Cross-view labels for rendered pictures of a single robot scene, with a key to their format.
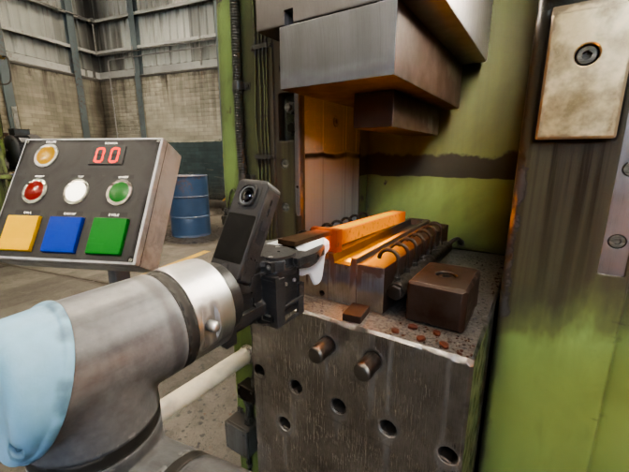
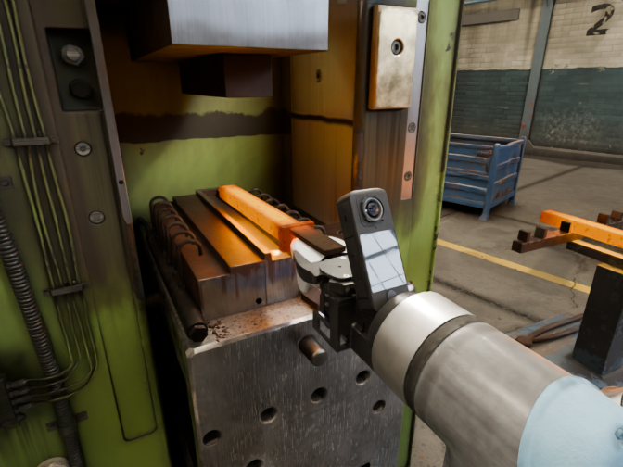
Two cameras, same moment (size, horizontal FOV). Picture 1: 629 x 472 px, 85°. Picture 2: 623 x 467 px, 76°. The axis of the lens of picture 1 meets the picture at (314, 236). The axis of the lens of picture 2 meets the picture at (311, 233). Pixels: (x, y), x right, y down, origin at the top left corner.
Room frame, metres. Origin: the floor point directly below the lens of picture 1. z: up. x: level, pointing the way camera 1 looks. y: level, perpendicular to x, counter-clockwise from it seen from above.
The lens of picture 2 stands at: (0.26, 0.41, 1.23)
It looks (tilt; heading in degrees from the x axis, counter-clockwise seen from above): 21 degrees down; 298
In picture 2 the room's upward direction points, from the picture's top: straight up
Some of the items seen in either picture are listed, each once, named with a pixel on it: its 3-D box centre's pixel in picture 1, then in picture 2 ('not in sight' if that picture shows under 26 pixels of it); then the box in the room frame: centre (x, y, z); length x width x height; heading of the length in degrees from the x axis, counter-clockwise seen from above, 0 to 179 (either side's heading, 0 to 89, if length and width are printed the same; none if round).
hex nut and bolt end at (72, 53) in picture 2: (290, 117); (76, 71); (0.80, 0.05, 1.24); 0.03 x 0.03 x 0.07; 56
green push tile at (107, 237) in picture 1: (109, 236); not in sight; (0.66, 0.41, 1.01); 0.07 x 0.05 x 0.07; 81
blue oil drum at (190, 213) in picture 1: (189, 205); not in sight; (5.13, 1.87, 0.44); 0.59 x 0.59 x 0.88
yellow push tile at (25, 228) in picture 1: (21, 233); not in sight; (0.69, 0.61, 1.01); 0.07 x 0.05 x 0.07; 81
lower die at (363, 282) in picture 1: (377, 250); (224, 234); (0.74, -0.14, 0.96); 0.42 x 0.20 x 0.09; 146
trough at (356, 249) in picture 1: (389, 236); (235, 215); (0.72, -0.16, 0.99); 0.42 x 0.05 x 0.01; 146
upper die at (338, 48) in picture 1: (386, 75); (208, 25); (0.74, -0.14, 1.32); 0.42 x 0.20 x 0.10; 146
